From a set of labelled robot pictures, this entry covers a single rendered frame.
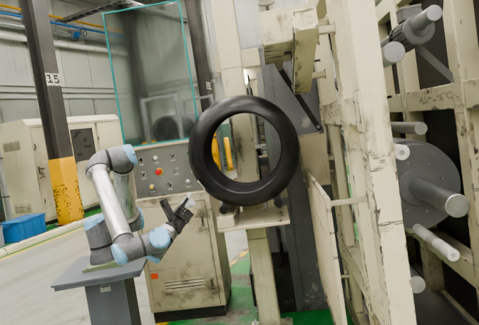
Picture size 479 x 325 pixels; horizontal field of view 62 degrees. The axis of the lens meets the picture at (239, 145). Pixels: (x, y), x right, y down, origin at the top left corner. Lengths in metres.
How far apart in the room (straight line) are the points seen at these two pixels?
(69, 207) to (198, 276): 5.04
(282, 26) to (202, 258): 1.74
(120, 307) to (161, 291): 0.49
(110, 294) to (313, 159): 1.43
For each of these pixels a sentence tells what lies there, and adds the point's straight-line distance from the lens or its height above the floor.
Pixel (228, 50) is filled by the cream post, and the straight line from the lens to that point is 2.40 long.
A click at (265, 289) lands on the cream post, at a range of 2.57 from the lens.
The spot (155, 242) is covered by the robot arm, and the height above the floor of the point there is 0.89.
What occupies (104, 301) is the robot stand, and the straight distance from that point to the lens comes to 2.63.
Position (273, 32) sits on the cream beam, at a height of 1.69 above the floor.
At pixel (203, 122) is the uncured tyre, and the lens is 2.00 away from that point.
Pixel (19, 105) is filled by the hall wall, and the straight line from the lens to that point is 11.13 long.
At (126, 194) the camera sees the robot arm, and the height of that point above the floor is 1.03.
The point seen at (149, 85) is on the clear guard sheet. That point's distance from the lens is 2.84.
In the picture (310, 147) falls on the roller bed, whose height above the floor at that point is 1.13.
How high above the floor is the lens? 1.32
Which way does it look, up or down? 3 degrees down
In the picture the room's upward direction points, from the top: 9 degrees counter-clockwise
